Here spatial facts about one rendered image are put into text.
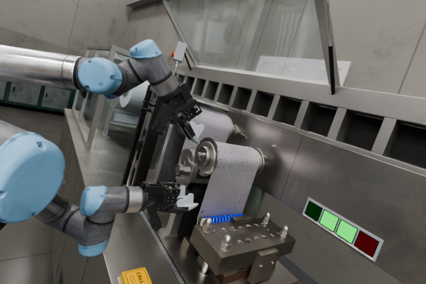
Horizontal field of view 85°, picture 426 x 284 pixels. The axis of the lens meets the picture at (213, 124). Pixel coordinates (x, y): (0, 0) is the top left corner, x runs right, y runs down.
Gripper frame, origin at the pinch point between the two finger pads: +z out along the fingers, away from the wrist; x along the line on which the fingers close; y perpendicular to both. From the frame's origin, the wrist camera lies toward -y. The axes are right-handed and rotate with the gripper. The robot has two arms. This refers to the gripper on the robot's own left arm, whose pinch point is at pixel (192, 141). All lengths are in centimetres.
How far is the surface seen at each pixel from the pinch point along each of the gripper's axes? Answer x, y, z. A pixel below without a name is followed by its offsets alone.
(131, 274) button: -12.7, -39.1, 12.9
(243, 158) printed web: -4.2, 12.5, 19.6
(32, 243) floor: 126, -118, 63
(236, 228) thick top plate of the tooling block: -13.1, -7.2, 34.4
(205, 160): -1.9, -0.3, 9.2
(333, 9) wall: 88, 231, 49
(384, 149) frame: -42, 40, 22
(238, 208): -4.8, -0.2, 38.2
